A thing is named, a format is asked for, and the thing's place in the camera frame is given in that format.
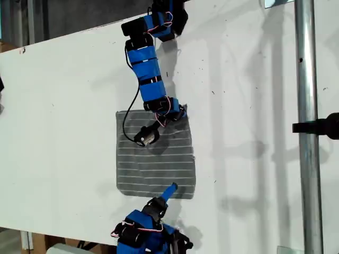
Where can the grey striped towel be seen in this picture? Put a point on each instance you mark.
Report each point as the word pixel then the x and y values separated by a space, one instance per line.
pixel 159 164

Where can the white plastic box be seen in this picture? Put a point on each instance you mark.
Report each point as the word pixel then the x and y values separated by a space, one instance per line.
pixel 66 249

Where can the brown cardboard box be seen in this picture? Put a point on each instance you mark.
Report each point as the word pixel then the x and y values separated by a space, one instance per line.
pixel 39 242

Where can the black clamp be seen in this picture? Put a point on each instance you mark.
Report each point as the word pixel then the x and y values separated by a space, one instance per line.
pixel 317 127

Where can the black object at table edge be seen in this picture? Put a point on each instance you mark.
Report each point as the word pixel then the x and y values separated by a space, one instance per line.
pixel 1 84

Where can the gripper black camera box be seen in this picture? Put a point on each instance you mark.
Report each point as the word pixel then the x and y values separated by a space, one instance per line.
pixel 183 239
pixel 147 137

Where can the steel post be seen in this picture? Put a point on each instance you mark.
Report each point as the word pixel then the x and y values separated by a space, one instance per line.
pixel 307 79

